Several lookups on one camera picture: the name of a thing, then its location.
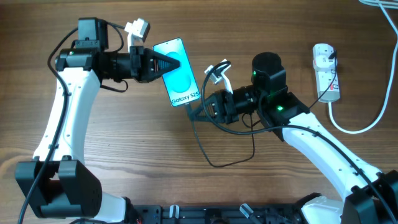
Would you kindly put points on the white power strip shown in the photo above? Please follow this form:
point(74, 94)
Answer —
point(328, 88)

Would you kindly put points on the white USB charger plug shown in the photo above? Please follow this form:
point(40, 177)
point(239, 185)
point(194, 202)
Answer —
point(323, 63)

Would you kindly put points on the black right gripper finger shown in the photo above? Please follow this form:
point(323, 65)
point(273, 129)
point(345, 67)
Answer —
point(197, 115)
point(213, 101)

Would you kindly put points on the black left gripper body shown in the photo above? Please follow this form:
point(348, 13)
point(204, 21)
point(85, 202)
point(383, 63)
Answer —
point(126, 66)

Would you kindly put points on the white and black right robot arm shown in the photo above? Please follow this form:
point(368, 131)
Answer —
point(368, 195)

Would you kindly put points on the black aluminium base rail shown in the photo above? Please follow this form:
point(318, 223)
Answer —
point(267, 214)

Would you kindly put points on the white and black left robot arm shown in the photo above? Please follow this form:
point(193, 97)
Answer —
point(56, 182)

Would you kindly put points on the blue Samsung Galaxy smartphone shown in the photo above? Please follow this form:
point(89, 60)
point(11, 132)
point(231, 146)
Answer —
point(180, 83)

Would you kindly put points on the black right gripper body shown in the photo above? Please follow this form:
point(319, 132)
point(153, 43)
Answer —
point(244, 99)

